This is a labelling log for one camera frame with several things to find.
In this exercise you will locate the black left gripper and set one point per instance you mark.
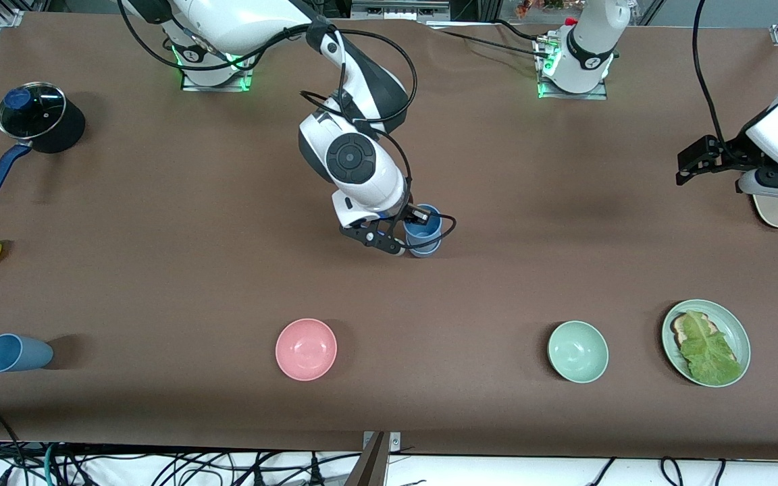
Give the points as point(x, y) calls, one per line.
point(731, 152)

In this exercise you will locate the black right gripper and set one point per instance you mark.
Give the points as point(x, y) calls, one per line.
point(410, 212)

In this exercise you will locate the blue plastic cup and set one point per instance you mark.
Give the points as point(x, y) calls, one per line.
point(21, 354)
point(423, 235)

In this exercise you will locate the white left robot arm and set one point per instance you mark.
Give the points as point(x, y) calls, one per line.
point(585, 47)

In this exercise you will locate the toasted bread slice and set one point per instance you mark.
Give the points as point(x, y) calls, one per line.
point(681, 329)

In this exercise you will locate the pale green plate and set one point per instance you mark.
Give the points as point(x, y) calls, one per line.
point(733, 331)

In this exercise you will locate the pink bowl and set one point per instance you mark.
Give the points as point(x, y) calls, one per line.
point(306, 349)

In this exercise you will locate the brown table cover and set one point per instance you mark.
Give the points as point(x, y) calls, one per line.
point(227, 202)

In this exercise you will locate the green lettuce leaf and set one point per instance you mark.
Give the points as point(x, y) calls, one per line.
point(710, 354)

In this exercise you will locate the pale green bowl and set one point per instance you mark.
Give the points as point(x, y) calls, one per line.
point(578, 351)

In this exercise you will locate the glass lid with blue knob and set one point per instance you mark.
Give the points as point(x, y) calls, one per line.
point(38, 115)

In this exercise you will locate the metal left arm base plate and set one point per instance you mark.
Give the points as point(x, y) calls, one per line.
point(602, 93)

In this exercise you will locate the aluminium frame rail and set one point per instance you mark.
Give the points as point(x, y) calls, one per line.
point(399, 10)

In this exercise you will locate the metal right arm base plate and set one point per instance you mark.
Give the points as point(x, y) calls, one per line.
point(248, 77)

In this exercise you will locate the small metal bracket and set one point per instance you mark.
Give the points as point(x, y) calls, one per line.
point(396, 442)

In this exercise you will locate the brown post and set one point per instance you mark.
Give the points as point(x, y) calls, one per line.
point(370, 469)

